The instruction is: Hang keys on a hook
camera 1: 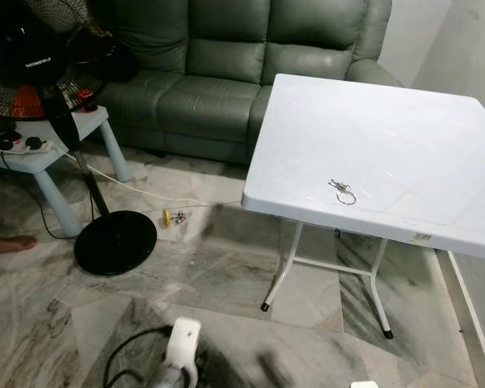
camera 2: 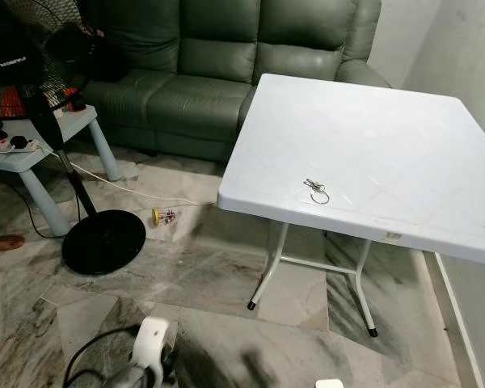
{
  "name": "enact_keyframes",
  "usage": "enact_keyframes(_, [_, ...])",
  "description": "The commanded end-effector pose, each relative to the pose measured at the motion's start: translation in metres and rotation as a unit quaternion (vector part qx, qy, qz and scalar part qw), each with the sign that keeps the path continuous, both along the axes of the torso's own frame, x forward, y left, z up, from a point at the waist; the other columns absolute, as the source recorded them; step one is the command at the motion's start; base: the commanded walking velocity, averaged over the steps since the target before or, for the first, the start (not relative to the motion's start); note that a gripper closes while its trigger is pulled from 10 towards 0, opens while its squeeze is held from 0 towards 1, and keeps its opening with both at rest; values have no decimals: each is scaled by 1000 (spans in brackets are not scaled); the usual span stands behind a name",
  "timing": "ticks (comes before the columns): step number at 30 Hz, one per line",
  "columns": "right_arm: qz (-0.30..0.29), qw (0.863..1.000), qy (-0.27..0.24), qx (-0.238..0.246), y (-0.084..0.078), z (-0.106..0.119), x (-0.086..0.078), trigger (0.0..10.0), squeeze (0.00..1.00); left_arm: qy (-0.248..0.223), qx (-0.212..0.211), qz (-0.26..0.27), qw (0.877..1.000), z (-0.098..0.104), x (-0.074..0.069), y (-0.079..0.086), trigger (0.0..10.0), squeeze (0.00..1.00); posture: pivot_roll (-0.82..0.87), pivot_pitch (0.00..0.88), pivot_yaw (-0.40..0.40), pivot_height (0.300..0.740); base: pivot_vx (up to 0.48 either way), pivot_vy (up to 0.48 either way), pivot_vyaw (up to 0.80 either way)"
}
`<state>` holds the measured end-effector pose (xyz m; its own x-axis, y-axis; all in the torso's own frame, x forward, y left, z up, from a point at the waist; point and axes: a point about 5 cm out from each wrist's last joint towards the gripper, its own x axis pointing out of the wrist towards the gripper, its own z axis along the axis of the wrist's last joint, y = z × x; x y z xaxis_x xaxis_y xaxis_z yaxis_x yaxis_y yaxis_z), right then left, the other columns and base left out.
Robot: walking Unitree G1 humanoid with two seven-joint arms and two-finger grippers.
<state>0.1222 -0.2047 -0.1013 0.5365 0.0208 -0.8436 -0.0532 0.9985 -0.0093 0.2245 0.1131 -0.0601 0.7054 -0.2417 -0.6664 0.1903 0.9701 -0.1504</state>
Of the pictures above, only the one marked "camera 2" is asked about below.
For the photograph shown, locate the silver keys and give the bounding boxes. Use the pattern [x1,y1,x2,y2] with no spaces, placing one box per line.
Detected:
[303,178,331,205]

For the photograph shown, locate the person's bare foot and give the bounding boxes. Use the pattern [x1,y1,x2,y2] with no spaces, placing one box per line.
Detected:
[0,234,27,254]

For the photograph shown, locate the white power strip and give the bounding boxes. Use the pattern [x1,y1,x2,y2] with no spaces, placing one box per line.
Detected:
[0,133,55,155]

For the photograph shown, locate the light blue side table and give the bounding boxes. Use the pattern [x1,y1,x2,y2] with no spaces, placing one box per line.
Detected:
[0,105,123,238]

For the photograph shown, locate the red and black small device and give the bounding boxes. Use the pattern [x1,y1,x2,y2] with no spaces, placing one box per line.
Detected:
[68,95,89,113]

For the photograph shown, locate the black standing fan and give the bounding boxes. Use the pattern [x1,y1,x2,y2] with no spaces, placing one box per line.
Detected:
[0,0,148,278]

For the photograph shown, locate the small yellow toy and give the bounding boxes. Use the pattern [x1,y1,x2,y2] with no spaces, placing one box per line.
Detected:
[151,207,179,228]

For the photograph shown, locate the green leather sofa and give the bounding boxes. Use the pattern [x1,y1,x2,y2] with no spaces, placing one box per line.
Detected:
[82,0,394,164]

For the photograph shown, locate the white folding table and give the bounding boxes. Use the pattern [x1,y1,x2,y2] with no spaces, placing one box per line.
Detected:
[217,73,485,339]

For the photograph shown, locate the thin black power cable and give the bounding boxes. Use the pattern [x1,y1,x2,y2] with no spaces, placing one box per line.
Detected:
[0,152,67,241]

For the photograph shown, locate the white power cable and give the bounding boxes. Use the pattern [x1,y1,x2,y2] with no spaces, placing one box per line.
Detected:
[52,149,221,208]

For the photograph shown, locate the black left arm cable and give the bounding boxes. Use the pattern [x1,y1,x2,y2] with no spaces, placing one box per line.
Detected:
[63,326,141,388]

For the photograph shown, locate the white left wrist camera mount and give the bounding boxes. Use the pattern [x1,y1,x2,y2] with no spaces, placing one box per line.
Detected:
[133,316,171,370]

